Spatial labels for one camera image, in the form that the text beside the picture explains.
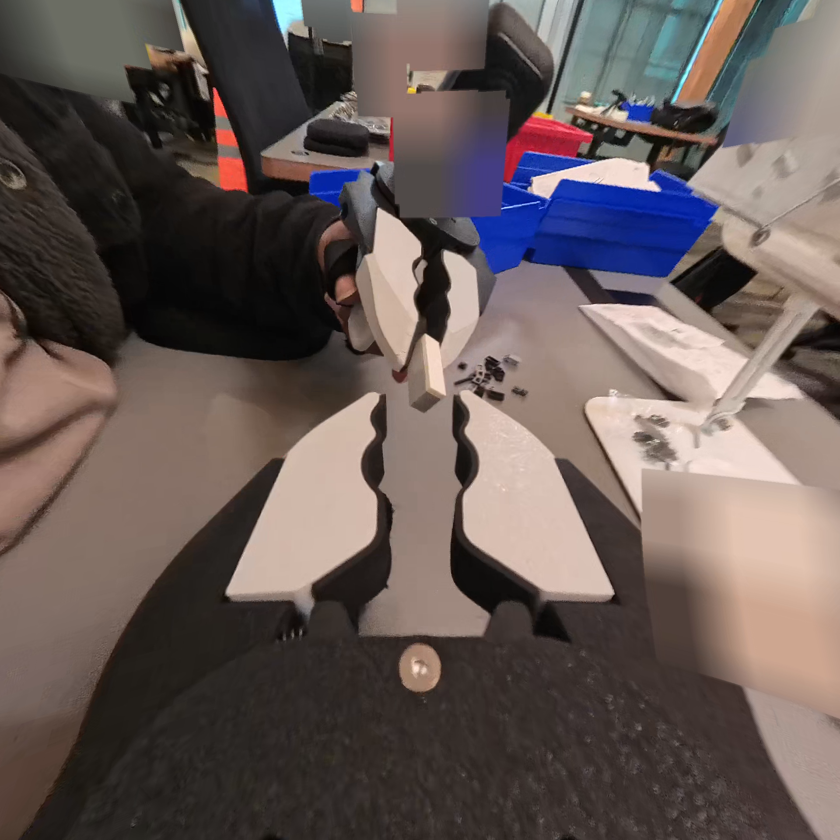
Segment black office chair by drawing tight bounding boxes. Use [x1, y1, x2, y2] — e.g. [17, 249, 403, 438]
[487, 2, 557, 126]

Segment grey instruction booklet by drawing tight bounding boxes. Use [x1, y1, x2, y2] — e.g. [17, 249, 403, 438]
[689, 134, 840, 227]

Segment white printed paper bag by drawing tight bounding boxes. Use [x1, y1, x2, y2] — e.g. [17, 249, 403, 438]
[579, 303, 805, 403]

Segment stacked black armrest pads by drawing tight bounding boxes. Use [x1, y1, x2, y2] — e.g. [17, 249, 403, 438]
[303, 118, 371, 158]

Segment person's clothed torso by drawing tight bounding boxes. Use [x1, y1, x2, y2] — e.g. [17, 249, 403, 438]
[0, 72, 129, 552]

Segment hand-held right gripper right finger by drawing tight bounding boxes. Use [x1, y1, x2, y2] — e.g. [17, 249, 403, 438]
[450, 391, 616, 636]

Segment small brick pieces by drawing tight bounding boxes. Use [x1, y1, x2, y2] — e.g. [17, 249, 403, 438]
[454, 354, 529, 403]

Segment white printed paper sheet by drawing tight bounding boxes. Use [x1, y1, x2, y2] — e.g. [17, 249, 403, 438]
[530, 157, 660, 198]

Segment clear bag of black gears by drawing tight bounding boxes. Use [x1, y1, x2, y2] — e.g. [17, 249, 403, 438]
[610, 390, 681, 468]

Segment white long tile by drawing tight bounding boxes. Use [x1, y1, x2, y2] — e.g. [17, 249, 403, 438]
[407, 333, 448, 414]

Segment person's left hand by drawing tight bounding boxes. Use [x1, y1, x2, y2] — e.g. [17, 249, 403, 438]
[319, 220, 361, 336]

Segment red plastic bin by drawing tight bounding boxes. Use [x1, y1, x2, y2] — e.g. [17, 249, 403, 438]
[505, 117, 595, 182]

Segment orange traffic cone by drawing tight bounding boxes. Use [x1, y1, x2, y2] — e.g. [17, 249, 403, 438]
[211, 87, 250, 193]

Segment dark high office chair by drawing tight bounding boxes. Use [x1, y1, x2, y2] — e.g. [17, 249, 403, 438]
[178, 0, 315, 196]

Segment person's left forearm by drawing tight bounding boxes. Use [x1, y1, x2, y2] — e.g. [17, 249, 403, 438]
[39, 85, 343, 361]

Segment long wooden work table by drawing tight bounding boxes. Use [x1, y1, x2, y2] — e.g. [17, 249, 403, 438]
[567, 105, 719, 165]

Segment wooden pillar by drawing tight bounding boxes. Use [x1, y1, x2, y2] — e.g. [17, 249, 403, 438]
[676, 0, 759, 106]

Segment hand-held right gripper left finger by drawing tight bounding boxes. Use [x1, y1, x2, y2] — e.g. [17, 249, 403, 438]
[225, 392, 395, 636]

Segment brown edged grey table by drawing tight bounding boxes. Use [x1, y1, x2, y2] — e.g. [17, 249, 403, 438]
[260, 108, 395, 185]

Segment white book stand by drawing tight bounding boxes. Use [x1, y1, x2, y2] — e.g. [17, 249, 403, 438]
[584, 217, 840, 840]

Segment grey desk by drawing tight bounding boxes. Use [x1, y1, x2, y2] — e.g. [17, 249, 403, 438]
[0, 262, 840, 840]

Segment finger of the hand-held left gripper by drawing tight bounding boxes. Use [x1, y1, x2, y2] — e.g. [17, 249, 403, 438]
[356, 209, 429, 370]
[430, 251, 481, 370]

